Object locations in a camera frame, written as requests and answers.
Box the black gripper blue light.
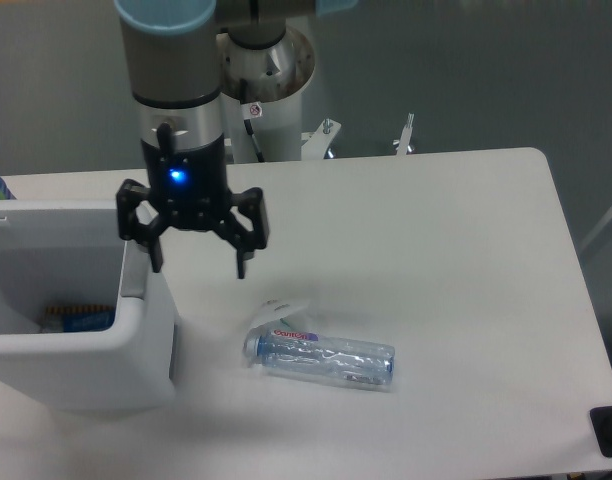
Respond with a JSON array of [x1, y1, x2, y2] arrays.
[[116, 136, 270, 279]]

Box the white push-button trash can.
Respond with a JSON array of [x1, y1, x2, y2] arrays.
[[0, 200, 177, 410]]

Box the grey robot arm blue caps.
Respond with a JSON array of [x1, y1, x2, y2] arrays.
[[115, 1, 352, 271]]

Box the blue packet inside trash can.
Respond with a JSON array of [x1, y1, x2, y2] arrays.
[[39, 304, 116, 333]]

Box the crumpled white paper wrapper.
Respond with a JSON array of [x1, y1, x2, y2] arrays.
[[249, 298, 314, 332]]

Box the clear plastic water bottle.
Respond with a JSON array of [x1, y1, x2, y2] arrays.
[[243, 328, 395, 387]]

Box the metal clamp bolt behind table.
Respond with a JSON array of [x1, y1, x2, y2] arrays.
[[392, 113, 416, 156]]

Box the black device at table edge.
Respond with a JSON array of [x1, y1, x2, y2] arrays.
[[589, 406, 612, 458]]

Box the black cable on pedestal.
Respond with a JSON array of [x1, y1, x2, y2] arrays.
[[238, 78, 266, 164]]

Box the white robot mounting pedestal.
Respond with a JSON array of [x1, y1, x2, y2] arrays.
[[221, 94, 342, 164]]

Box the white frame at right edge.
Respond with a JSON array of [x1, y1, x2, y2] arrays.
[[579, 205, 612, 261]]

